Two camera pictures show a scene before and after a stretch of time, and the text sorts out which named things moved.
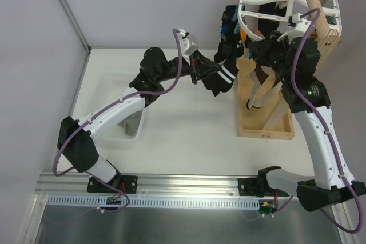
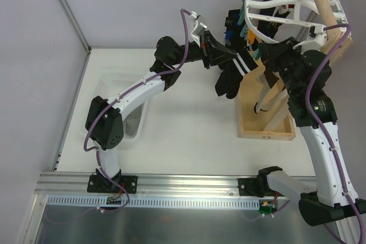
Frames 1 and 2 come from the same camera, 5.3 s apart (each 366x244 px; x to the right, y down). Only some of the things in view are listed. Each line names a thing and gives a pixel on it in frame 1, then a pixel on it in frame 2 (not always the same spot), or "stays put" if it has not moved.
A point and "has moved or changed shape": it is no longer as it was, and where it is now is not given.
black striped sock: (223, 80) has moved or changed shape
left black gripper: (194, 70) → (206, 54)
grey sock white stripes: (130, 124) stays put
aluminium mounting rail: (75, 184) stays put
